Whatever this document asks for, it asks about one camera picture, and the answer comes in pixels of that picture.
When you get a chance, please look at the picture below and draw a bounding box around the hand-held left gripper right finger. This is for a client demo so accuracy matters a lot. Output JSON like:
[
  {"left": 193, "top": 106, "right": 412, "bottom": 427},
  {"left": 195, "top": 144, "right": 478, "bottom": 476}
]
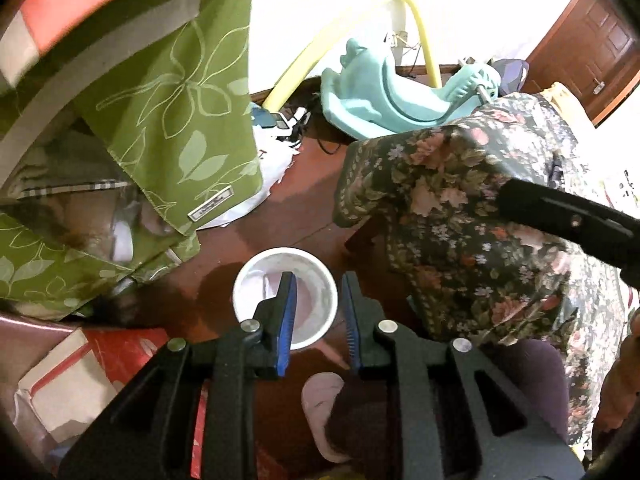
[{"left": 341, "top": 271, "right": 586, "bottom": 480}]

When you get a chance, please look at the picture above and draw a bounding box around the dark floral tablecloth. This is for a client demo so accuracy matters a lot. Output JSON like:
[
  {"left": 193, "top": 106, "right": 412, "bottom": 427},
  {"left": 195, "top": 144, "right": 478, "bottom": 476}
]
[{"left": 332, "top": 92, "right": 640, "bottom": 456}]

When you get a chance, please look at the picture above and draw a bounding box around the brown wooden door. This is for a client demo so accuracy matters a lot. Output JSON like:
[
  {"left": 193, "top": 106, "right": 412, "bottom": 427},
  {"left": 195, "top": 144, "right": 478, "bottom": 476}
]
[{"left": 525, "top": 0, "right": 638, "bottom": 126}]

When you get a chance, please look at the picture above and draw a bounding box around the white wall socket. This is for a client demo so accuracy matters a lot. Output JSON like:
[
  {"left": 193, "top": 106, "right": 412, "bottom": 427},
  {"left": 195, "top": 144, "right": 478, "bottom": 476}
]
[{"left": 385, "top": 30, "right": 416, "bottom": 51}]

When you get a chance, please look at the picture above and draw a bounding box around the white cup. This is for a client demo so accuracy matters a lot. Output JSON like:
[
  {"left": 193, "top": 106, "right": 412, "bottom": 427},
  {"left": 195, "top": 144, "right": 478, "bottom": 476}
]
[{"left": 232, "top": 247, "right": 340, "bottom": 352}]

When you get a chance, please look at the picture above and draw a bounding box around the white plastic shopping bag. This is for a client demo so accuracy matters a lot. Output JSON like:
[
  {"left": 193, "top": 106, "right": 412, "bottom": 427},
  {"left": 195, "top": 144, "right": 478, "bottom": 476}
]
[{"left": 197, "top": 120, "right": 301, "bottom": 231}]

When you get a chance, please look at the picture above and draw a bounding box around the yellow foam tube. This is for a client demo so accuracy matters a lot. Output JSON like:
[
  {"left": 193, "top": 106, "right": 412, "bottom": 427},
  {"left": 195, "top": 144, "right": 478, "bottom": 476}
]
[{"left": 262, "top": 0, "right": 443, "bottom": 111}]

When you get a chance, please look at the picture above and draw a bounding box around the purple padded stool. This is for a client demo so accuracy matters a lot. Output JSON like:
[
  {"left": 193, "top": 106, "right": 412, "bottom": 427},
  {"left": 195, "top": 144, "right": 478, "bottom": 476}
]
[{"left": 480, "top": 337, "right": 571, "bottom": 441}]

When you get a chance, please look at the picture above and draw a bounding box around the white plastic device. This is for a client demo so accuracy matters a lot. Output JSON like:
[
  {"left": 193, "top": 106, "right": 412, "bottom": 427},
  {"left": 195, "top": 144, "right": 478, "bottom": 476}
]
[{"left": 274, "top": 107, "right": 308, "bottom": 136}]

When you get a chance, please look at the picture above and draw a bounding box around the teal plastic rocking toy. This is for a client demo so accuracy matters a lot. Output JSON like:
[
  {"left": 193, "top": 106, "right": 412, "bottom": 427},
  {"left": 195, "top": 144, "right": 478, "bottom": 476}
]
[{"left": 320, "top": 37, "right": 501, "bottom": 141}]

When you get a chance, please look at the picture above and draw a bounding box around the red patterned box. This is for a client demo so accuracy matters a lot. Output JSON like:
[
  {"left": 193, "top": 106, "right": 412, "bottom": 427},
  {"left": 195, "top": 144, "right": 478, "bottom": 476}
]
[{"left": 85, "top": 327, "right": 211, "bottom": 480}]

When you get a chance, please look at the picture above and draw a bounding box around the green leaf-print cloth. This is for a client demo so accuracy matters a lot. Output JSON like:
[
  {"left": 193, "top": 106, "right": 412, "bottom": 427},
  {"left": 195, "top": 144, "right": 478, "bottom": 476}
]
[{"left": 0, "top": 0, "right": 265, "bottom": 321}]

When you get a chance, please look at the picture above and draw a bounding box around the purple cloth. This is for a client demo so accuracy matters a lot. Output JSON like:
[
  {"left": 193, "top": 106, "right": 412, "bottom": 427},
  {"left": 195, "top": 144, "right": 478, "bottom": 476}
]
[{"left": 492, "top": 57, "right": 531, "bottom": 93}]

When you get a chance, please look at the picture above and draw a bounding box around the pale pink slipper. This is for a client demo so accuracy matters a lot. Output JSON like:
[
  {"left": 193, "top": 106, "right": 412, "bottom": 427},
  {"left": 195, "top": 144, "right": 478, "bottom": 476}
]
[{"left": 301, "top": 374, "right": 361, "bottom": 463}]

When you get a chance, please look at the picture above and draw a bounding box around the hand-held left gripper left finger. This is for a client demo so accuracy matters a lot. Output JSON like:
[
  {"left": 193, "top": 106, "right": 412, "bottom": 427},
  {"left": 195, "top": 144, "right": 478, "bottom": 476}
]
[{"left": 57, "top": 271, "right": 301, "bottom": 480}]

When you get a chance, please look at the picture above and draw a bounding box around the pink satin cloth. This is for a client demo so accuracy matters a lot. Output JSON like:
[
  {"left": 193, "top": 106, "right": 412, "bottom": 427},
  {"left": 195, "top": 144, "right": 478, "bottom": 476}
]
[{"left": 0, "top": 305, "right": 91, "bottom": 361}]

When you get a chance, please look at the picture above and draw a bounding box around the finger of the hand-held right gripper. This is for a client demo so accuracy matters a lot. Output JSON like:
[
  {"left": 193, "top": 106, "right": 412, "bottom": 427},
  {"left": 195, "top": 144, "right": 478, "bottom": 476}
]
[{"left": 497, "top": 176, "right": 640, "bottom": 288}]

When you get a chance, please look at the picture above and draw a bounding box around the person's right hand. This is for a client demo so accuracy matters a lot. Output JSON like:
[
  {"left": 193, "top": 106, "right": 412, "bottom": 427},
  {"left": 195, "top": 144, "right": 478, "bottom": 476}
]
[{"left": 597, "top": 305, "right": 640, "bottom": 433}]

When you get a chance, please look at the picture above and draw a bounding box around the white box with red stripe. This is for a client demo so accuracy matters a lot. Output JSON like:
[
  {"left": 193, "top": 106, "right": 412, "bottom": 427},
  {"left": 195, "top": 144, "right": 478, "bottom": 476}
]
[{"left": 17, "top": 327, "right": 118, "bottom": 451}]

